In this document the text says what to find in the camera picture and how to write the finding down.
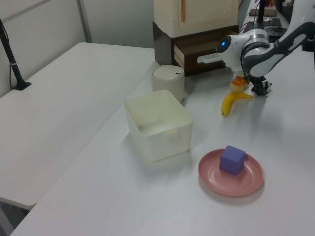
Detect pink plate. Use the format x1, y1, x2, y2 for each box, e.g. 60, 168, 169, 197
197, 148, 264, 198

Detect black white panda toy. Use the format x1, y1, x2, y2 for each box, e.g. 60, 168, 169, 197
255, 81, 273, 96

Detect black camera pole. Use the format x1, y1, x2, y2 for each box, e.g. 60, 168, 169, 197
0, 18, 32, 90

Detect purple cube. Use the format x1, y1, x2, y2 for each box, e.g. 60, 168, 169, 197
219, 145, 247, 176

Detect yellow toy banana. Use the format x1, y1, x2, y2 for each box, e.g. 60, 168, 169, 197
220, 91, 254, 118

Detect white drawer handle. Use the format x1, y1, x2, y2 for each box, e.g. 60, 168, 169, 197
196, 53, 222, 64

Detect cream plastic storage box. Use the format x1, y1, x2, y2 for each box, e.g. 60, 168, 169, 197
124, 89, 194, 163

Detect toy bread slice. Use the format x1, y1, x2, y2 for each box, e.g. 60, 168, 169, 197
230, 76, 248, 93

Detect cream lidded trash can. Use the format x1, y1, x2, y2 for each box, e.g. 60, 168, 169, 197
151, 64, 186, 103

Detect black monitor stand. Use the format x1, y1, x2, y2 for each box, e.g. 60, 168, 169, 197
248, 0, 282, 28

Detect cream plastic cabinet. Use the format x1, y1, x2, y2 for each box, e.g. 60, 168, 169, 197
154, 0, 239, 38

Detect wooden drawer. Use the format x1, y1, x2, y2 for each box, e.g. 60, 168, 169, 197
173, 36, 227, 77

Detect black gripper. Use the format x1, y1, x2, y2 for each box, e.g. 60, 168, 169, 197
247, 75, 267, 93

